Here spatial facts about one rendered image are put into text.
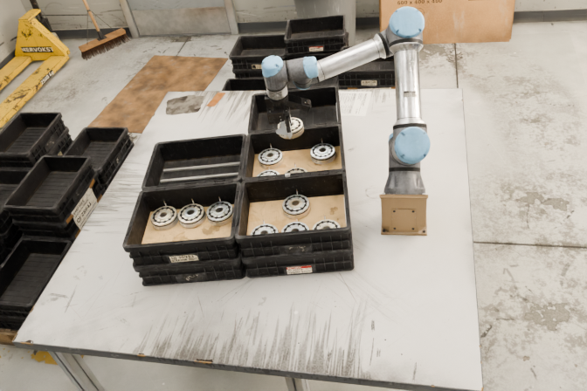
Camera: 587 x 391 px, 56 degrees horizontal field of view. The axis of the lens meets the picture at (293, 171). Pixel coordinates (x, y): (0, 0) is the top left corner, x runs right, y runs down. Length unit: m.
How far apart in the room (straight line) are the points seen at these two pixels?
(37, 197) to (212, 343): 1.56
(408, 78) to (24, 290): 2.11
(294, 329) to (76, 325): 0.79
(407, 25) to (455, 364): 1.10
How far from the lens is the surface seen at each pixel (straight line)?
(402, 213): 2.07
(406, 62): 1.97
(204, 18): 5.33
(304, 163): 2.29
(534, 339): 2.78
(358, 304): 1.96
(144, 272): 2.13
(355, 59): 2.10
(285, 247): 1.93
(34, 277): 3.11
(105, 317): 2.17
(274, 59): 1.96
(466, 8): 4.72
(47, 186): 3.24
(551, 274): 3.02
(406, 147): 1.89
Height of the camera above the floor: 2.30
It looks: 40 degrees down
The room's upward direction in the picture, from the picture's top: 10 degrees counter-clockwise
